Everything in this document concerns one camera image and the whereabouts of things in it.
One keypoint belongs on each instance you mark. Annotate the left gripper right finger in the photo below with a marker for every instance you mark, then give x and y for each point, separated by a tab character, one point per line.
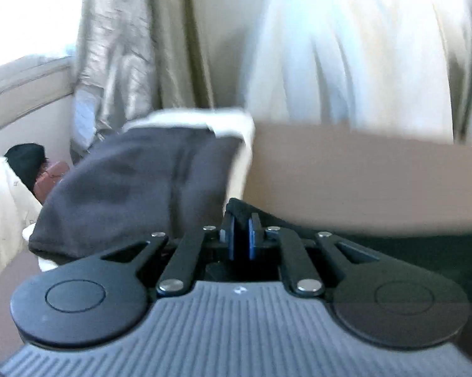
255	235

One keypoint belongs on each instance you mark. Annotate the white floral cloth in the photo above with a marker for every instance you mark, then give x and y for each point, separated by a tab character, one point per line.
18	209

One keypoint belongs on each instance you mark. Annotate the dark grey folded garment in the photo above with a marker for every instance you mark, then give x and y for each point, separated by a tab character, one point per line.
134	188

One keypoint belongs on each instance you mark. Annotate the window sill ledge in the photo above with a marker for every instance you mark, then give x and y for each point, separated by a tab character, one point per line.
32	82

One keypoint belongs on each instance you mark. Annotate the silver patterned curtain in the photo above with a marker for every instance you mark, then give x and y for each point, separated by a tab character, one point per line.
115	78

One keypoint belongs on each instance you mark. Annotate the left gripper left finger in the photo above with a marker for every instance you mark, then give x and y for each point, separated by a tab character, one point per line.
227	233

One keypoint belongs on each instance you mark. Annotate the cream white folded garment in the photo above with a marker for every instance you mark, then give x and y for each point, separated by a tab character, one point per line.
228	133

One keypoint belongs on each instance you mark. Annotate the olive green curtain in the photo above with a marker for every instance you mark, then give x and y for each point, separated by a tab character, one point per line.
181	75

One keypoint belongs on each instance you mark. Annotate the brown leather pouch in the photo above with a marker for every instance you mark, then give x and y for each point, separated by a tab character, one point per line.
50	174

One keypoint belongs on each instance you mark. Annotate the black knit sweater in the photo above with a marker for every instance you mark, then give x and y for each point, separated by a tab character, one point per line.
447	254

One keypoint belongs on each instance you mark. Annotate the black knit hat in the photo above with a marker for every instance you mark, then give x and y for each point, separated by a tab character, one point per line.
27	162

